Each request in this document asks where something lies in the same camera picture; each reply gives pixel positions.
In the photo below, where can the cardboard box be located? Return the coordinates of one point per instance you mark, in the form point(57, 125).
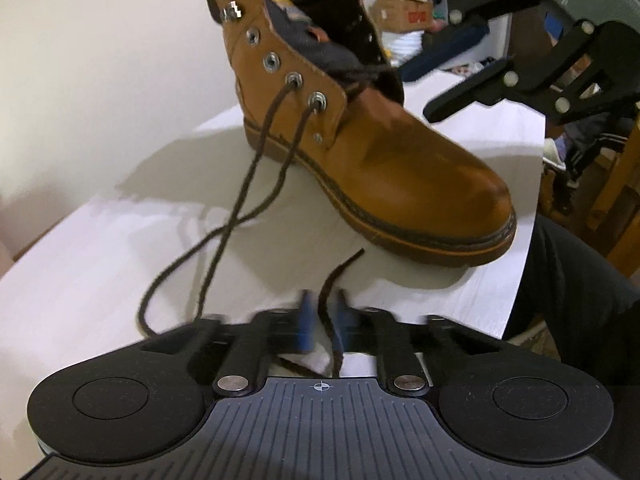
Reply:
point(405, 15)

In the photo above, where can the dark brown shoelace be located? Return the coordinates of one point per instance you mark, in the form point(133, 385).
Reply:
point(325, 300)

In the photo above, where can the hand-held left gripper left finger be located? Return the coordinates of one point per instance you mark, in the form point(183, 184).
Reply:
point(306, 327)

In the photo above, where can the brown leather boot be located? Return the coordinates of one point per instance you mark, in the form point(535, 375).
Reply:
point(400, 160)

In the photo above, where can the person's black clothing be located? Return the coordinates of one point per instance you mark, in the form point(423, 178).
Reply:
point(575, 310)

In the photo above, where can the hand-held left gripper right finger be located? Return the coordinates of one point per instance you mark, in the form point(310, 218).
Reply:
point(345, 327)

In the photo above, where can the white folded cloth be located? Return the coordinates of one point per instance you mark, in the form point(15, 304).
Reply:
point(405, 47)

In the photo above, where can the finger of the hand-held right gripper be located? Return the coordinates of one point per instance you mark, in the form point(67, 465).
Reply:
point(457, 35)
point(465, 97)

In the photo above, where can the dark blue cloth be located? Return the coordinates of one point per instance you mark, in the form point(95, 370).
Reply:
point(435, 67)

